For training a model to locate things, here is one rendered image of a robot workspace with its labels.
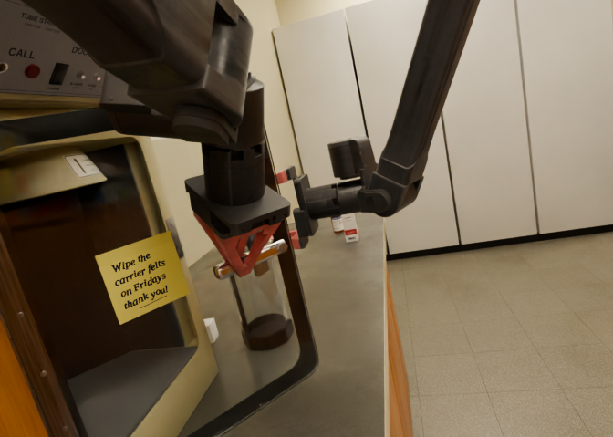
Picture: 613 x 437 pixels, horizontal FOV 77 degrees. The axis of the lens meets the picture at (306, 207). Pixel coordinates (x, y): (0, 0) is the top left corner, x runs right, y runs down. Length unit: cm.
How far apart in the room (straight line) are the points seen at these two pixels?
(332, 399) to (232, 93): 48
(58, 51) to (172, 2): 26
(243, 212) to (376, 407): 36
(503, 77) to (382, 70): 93
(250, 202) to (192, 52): 17
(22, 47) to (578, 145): 356
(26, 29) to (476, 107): 322
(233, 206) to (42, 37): 24
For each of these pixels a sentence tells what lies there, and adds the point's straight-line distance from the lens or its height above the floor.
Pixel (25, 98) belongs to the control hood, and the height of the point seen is 141.
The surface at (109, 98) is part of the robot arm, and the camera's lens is 34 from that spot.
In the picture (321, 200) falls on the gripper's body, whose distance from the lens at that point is 65.
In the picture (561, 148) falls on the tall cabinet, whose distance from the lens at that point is 364.
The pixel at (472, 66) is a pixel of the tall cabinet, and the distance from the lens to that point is 344.
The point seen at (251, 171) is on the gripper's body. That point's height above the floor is 130.
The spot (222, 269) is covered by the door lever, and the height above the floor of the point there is 120.
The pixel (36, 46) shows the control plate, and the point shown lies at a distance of 46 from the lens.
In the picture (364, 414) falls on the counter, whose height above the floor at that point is 94.
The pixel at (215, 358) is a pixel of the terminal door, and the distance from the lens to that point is 50.
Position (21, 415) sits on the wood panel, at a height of 118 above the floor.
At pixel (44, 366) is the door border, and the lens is 46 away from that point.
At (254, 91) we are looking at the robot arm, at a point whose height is 136.
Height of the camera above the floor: 133
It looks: 11 degrees down
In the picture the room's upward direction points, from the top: 12 degrees counter-clockwise
